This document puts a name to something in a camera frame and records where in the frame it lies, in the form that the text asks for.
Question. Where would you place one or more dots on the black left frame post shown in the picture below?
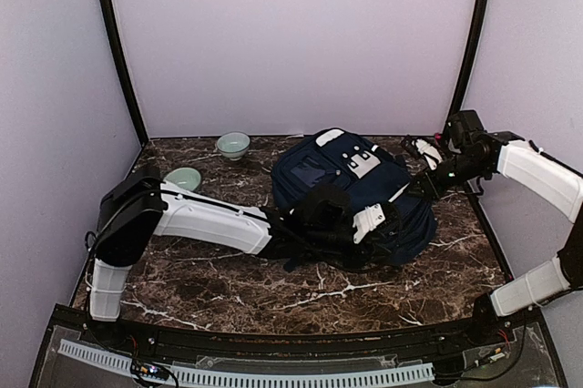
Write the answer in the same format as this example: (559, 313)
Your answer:
(121, 66)

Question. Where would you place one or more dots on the black frame post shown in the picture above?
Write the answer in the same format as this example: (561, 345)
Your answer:
(469, 57)
(121, 66)

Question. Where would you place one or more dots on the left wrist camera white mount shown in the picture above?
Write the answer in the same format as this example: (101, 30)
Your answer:
(367, 220)

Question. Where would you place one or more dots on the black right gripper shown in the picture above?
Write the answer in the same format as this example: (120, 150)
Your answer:
(431, 188)

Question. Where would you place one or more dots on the celadon bowl rear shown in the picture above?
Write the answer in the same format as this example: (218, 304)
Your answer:
(233, 145)

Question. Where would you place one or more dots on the celadon bowl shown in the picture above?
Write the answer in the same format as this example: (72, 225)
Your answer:
(186, 178)
(233, 145)

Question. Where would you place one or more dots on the grey slotted cable duct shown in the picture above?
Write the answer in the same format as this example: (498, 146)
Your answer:
(233, 373)

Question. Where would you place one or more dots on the black right frame post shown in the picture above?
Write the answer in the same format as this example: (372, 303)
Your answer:
(469, 57)

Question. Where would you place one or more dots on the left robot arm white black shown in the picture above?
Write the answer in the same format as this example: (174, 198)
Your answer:
(143, 206)

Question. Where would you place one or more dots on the celadon bowl front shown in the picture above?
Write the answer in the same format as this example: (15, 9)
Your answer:
(186, 178)

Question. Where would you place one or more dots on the small circuit board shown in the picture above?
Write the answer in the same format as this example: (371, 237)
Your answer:
(148, 371)

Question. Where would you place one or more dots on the navy blue student backpack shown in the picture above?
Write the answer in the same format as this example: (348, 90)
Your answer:
(332, 175)

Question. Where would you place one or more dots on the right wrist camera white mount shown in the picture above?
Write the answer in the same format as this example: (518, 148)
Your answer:
(422, 148)

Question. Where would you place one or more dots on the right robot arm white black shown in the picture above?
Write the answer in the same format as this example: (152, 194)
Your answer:
(466, 151)

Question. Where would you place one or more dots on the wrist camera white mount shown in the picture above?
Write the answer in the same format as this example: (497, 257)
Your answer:
(367, 220)
(422, 148)

